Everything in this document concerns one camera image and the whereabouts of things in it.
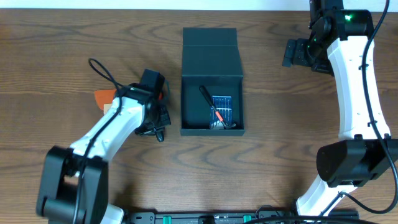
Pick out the orange scraper wooden handle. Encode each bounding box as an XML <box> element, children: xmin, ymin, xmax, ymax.
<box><xmin>94</xmin><ymin>90</ymin><xmax>116</xmax><ymax>114</ymax></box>

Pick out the clear precision screwdriver case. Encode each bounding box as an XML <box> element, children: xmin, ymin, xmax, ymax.
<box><xmin>210</xmin><ymin>95</ymin><xmax>234</xmax><ymax>129</ymax></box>

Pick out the small black handled hammer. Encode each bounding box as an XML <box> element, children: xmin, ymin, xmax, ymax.
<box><xmin>199</xmin><ymin>86</ymin><xmax>237</xmax><ymax>129</ymax></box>

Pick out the yellow black screwdriver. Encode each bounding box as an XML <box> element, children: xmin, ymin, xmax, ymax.
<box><xmin>155</xmin><ymin>131</ymin><xmax>165</xmax><ymax>142</ymax></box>

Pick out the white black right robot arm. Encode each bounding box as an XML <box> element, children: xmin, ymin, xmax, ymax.
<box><xmin>282</xmin><ymin>0</ymin><xmax>397</xmax><ymax>222</ymax></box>

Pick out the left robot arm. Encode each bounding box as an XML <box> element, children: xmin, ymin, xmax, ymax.
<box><xmin>35</xmin><ymin>69</ymin><xmax>171</xmax><ymax>223</ymax></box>

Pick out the dark green open box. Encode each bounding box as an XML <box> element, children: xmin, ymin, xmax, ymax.
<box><xmin>180</xmin><ymin>27</ymin><xmax>245</xmax><ymax>136</ymax></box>

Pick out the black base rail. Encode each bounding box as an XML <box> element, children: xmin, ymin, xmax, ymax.
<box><xmin>123</xmin><ymin>210</ymin><xmax>360</xmax><ymax>224</ymax></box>

